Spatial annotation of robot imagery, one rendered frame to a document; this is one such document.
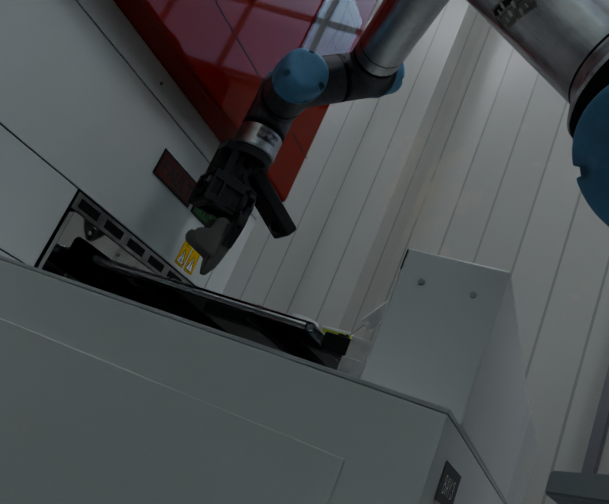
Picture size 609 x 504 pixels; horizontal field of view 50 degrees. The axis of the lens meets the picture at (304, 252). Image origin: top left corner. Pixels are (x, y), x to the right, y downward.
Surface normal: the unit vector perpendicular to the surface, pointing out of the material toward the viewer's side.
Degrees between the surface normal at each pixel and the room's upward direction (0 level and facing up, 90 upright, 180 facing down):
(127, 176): 90
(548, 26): 125
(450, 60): 90
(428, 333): 90
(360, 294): 90
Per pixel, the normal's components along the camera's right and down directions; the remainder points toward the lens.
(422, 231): -0.55, -0.48
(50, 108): 0.86, 0.22
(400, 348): -0.32, -0.43
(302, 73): 0.34, -0.17
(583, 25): -0.65, -0.17
